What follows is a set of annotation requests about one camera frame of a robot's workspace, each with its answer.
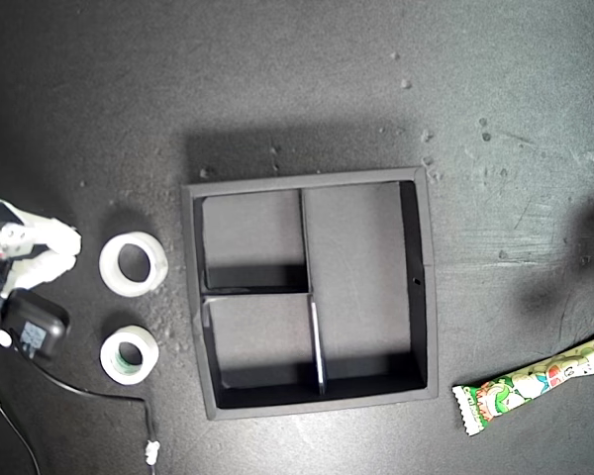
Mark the small white tape roll green core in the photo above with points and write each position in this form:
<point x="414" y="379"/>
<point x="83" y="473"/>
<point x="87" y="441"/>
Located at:
<point x="110" y="357"/>

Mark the snack bar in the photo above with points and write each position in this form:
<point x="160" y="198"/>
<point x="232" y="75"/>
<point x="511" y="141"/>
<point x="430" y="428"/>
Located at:
<point x="524" y="383"/>

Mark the large white tape roll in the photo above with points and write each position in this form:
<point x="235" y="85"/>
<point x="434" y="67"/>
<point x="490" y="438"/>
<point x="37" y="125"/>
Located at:
<point x="110" y="267"/>

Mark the black tray with wells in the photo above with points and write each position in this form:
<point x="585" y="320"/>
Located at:
<point x="356" y="247"/>

